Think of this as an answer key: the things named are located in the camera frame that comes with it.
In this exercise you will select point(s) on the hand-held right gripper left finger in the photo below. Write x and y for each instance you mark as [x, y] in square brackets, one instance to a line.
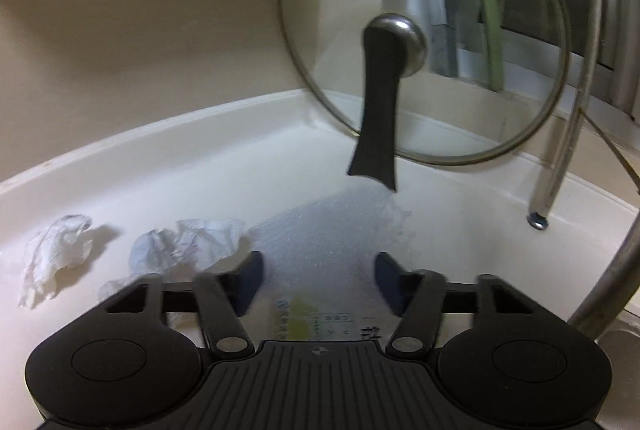
[252, 271]

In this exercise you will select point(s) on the crumpled white tissue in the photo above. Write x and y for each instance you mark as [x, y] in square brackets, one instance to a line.
[55, 250]
[185, 242]

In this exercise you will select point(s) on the glass pot lid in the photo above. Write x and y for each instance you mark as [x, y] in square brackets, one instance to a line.
[380, 110]

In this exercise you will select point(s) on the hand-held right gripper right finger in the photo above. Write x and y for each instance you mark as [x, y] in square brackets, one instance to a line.
[387, 275]

